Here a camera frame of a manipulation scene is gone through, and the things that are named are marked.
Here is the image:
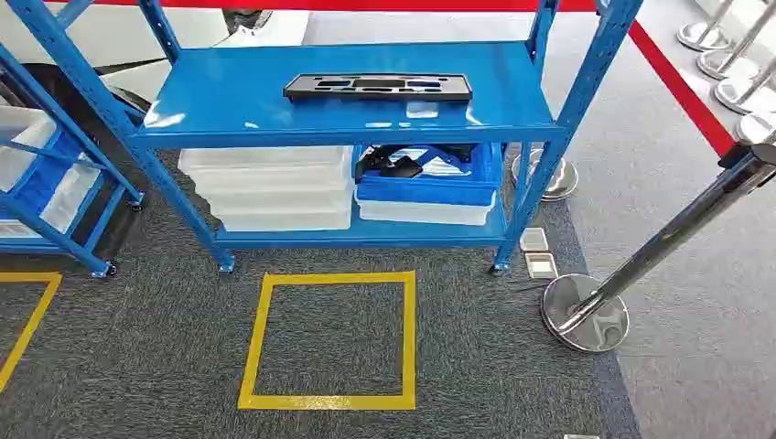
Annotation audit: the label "long black plastic panel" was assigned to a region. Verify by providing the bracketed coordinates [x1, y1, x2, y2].
[282, 73, 473, 104]

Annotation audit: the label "clear bin under blue bin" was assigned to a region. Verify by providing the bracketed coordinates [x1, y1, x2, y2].
[354, 197, 498, 228]

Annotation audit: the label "blue plastic bin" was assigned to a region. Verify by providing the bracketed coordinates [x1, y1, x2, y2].
[354, 143, 505, 208]

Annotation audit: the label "black plastic part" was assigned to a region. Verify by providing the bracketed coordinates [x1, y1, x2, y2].
[354, 146, 425, 184]

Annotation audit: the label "translucent plastic storage bin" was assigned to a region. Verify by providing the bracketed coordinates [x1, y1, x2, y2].
[189, 172, 357, 198]
[213, 209, 355, 234]
[177, 145, 355, 178]
[201, 192, 357, 217]

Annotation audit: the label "yellow floor tape square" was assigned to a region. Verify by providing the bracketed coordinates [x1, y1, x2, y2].
[236, 271, 419, 412]

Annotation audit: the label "blue metal shelf rack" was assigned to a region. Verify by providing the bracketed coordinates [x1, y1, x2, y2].
[5, 0, 645, 277]

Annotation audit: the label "red barrier belt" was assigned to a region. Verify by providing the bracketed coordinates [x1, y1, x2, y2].
[627, 19, 738, 158]
[45, 0, 599, 14]

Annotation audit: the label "clear plastic bin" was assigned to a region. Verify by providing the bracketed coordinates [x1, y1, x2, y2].
[0, 105, 58, 195]
[38, 160, 104, 235]

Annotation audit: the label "blue wheeled rack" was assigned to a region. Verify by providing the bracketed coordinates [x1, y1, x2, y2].
[0, 42, 147, 281]

